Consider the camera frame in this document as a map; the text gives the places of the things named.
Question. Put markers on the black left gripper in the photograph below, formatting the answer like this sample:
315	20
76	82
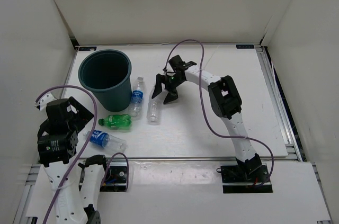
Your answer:
83	116

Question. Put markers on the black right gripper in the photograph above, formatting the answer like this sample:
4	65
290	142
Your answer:
172	93

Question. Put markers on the clear unlabelled plastic bottle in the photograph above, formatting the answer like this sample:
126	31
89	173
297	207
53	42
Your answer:
153	111

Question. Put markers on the small blue label water bottle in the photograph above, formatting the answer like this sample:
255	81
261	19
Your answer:
138	90

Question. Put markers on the blue label white cap bottle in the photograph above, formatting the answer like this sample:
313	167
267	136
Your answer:
108	141

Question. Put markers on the green plastic soda bottle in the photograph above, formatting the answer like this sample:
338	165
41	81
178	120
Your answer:
116	121

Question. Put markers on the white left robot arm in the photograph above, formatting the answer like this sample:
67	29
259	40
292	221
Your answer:
75	184

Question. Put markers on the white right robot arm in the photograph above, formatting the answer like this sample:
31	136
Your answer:
226	104

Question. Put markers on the dark green ribbed plastic bin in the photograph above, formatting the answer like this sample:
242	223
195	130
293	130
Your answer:
106	74

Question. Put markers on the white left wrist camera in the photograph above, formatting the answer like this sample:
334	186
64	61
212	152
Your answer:
41	104

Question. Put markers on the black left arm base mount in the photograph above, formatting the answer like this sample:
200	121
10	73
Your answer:
117	178

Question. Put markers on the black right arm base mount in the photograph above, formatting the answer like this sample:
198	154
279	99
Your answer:
235	181

